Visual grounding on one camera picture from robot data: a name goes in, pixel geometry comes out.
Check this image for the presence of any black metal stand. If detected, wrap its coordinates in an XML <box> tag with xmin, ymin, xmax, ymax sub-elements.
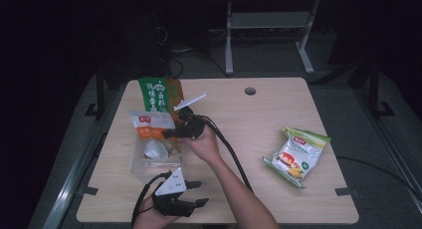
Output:
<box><xmin>84</xmin><ymin>64</ymin><xmax>107</xmax><ymax>119</ymax></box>
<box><xmin>366</xmin><ymin>58</ymin><xmax>396</xmax><ymax>119</ymax></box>

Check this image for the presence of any white packet with green top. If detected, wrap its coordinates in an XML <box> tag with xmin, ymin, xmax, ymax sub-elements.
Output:
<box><xmin>262</xmin><ymin>125</ymin><xmax>332</xmax><ymax>190</ymax></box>

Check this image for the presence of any white and orange snack packet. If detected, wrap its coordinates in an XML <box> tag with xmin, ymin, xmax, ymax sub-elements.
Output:
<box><xmin>127</xmin><ymin>110</ymin><xmax>184</xmax><ymax>161</ymax></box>

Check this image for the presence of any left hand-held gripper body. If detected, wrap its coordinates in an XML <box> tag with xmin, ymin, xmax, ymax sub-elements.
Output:
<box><xmin>151</xmin><ymin>166</ymin><xmax>201</xmax><ymax>219</ymax></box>

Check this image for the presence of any black floor cable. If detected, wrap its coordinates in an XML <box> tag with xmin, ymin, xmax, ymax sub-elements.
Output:
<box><xmin>163</xmin><ymin>48</ymin><xmax>231</xmax><ymax>80</ymax></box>
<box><xmin>335</xmin><ymin>155</ymin><xmax>422</xmax><ymax>198</ymax></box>

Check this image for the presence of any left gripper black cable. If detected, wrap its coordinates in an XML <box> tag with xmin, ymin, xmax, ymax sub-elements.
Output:
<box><xmin>130</xmin><ymin>171</ymin><xmax>172</xmax><ymax>229</ymax></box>

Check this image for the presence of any clear plastic container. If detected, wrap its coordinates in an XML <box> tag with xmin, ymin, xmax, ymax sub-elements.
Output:
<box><xmin>128</xmin><ymin>109</ymin><xmax>185</xmax><ymax>184</ymax></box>

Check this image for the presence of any person's left hand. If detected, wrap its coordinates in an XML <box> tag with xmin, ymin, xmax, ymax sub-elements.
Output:
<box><xmin>131</xmin><ymin>194</ymin><xmax>181</xmax><ymax>229</ymax></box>

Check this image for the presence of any grey metal rail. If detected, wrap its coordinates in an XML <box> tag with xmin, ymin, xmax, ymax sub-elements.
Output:
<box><xmin>41</xmin><ymin>89</ymin><xmax>127</xmax><ymax>229</ymax></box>

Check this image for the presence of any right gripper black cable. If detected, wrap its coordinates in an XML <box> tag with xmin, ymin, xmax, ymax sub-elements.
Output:
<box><xmin>198</xmin><ymin>114</ymin><xmax>255</xmax><ymax>194</ymax></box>

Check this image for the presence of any white metal stand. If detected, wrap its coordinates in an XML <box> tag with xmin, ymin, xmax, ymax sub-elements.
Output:
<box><xmin>224</xmin><ymin>0</ymin><xmax>320</xmax><ymax>76</ymax></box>

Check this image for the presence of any person's right hand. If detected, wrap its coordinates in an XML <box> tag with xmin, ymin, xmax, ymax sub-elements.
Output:
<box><xmin>183</xmin><ymin>124</ymin><xmax>223</xmax><ymax>165</ymax></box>

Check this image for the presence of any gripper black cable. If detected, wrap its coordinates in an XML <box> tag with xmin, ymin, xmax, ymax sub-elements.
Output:
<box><xmin>130</xmin><ymin>171</ymin><xmax>172</xmax><ymax>229</ymax></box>
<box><xmin>198</xmin><ymin>114</ymin><xmax>255</xmax><ymax>194</ymax></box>

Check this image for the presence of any black tape piece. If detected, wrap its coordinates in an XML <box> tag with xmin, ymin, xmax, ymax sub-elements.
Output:
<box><xmin>80</xmin><ymin>186</ymin><xmax>100</xmax><ymax>196</ymax></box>
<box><xmin>333</xmin><ymin>186</ymin><xmax>360</xmax><ymax>197</ymax></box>

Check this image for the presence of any green and red snack packet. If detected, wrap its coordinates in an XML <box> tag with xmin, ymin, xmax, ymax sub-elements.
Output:
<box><xmin>137</xmin><ymin>77</ymin><xmax>185</xmax><ymax>124</ymax></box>

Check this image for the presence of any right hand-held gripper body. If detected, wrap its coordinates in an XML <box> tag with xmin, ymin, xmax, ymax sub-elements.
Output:
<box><xmin>172</xmin><ymin>92</ymin><xmax>209</xmax><ymax>140</ymax></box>

